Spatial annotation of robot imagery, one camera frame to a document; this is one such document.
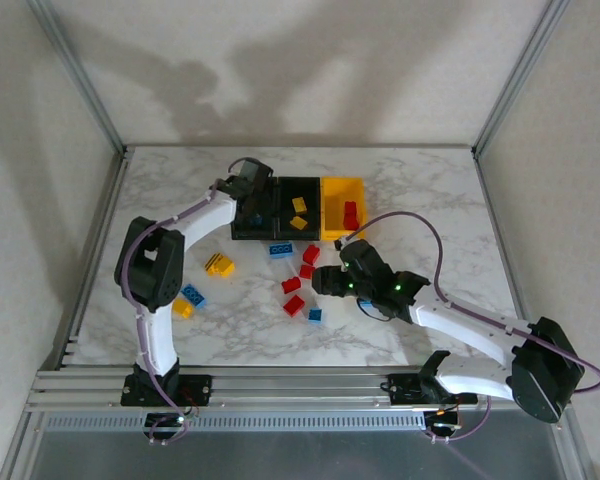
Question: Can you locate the black plastic bin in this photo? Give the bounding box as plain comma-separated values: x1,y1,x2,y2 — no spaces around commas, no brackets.
229,174,280,242
274,174,324,243

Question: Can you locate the yellow plastic bin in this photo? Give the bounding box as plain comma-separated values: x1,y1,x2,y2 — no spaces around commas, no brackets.
319,175,369,243

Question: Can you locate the black controller board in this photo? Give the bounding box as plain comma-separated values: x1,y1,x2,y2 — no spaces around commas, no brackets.
143,410,201,436
424,407,463,434

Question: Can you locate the perforated grey metal strip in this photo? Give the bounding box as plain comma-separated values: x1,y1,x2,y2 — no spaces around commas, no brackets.
39,412,427,433

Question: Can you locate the grey metal shelf panel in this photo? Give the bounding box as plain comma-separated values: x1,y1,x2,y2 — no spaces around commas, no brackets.
27,429,574,480

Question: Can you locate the thin black right gripper cable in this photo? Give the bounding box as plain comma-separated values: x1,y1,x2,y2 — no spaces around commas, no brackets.
357,298,397,323

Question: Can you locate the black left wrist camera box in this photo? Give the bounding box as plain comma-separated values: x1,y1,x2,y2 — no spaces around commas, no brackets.
235,158,275,185

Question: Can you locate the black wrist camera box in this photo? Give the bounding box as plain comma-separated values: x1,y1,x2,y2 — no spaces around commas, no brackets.
338,238,387,281
235,158,275,185

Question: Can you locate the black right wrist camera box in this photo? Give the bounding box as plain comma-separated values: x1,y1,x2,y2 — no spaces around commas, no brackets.
338,238,387,281

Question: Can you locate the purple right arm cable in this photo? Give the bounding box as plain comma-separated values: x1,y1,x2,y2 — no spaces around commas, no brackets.
335,210,600,446

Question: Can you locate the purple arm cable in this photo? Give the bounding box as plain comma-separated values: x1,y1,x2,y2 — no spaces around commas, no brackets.
117,157,261,447
335,210,600,446

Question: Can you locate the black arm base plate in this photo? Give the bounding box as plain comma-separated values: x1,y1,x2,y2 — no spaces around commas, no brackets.
387,373,479,406
121,373,214,407

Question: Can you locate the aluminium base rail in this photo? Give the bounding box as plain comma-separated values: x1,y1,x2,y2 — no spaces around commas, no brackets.
25,366,516,414

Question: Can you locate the aluminium side rail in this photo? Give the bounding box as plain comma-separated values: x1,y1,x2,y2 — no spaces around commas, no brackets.
54,147,134,371

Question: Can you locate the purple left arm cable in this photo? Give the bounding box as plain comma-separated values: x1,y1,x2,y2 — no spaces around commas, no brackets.
117,157,261,447

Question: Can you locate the short aluminium frame post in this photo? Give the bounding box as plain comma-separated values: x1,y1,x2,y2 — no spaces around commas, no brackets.
0,412,46,480
554,422,594,480

